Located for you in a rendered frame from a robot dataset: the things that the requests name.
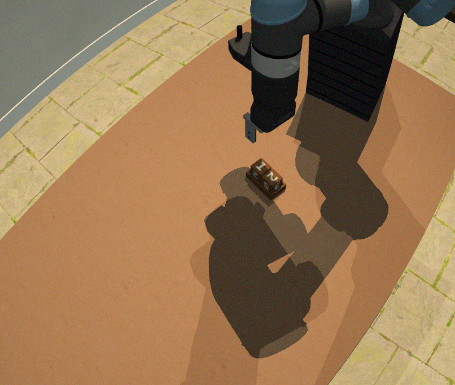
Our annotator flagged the brown calendar cube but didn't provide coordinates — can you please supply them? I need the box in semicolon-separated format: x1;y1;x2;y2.
261;169;283;194
251;158;272;183

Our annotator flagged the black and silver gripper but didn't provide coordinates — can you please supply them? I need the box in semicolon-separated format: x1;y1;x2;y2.
228;25;301;143

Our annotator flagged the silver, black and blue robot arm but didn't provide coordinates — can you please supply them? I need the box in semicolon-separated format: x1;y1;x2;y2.
250;0;455;59

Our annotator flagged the brown wooden tray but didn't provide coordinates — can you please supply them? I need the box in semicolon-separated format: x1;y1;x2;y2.
246;169;286;200

